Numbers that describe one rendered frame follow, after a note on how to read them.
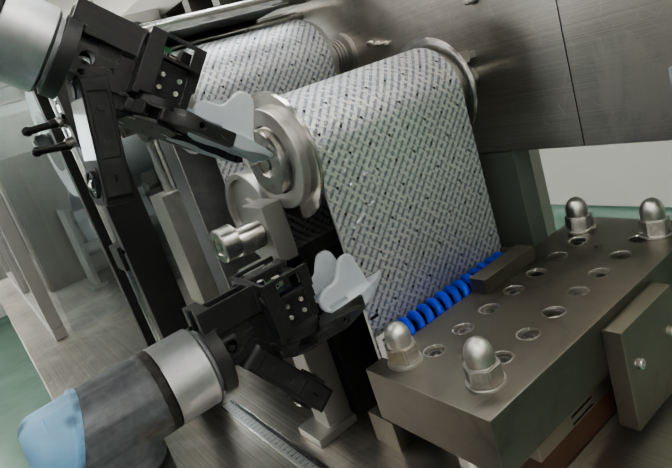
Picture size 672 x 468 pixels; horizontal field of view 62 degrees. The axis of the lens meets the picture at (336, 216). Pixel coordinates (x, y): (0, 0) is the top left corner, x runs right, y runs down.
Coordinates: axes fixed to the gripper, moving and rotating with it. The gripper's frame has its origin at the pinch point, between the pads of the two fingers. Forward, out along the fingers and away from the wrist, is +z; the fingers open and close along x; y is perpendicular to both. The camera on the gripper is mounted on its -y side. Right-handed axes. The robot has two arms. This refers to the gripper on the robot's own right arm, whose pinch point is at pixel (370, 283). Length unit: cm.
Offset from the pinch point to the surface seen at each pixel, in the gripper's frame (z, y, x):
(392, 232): 4.8, 4.1, -0.3
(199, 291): 4, -15, 74
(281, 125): -3.4, 19.6, 1.6
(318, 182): -2.5, 13.0, -0.2
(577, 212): 28.4, -3.2, -7.7
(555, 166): 263, -78, 159
